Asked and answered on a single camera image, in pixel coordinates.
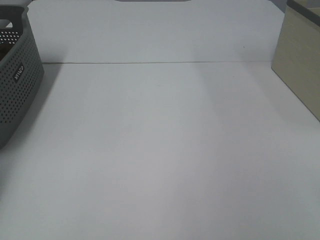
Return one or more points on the grey perforated plastic basket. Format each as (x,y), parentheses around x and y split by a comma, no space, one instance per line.
(21,69)

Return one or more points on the beige storage box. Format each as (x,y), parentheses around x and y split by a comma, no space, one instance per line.
(296,60)

